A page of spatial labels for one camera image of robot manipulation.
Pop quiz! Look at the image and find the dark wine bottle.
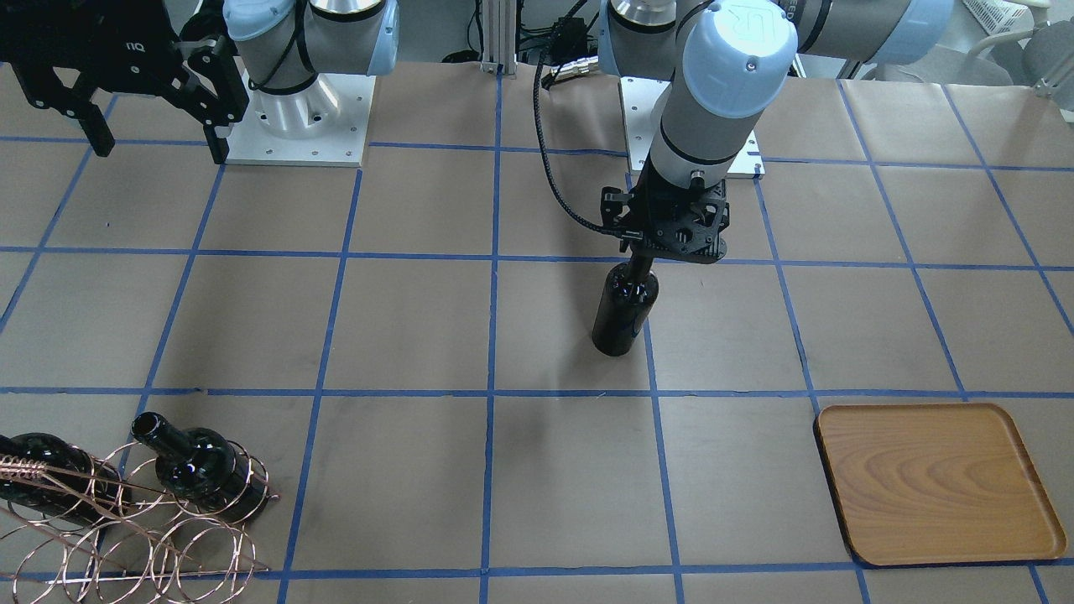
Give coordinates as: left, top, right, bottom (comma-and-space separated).
591, 255, 661, 357

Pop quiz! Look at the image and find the wooden tray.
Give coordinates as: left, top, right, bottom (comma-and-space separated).
816, 403, 1069, 567

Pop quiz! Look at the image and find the far basket wine bottle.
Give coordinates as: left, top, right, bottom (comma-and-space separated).
131, 412, 266, 524

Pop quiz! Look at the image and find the basket wine bottle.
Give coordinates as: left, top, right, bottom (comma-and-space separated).
1, 432, 129, 527
131, 412, 266, 524

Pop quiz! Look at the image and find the near basket wine bottle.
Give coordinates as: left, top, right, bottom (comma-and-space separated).
1, 432, 129, 527

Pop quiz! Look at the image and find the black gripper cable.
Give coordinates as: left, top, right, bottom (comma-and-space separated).
534, 42, 626, 236

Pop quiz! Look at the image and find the copper wire bottle basket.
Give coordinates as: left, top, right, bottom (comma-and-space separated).
3, 446, 271, 603

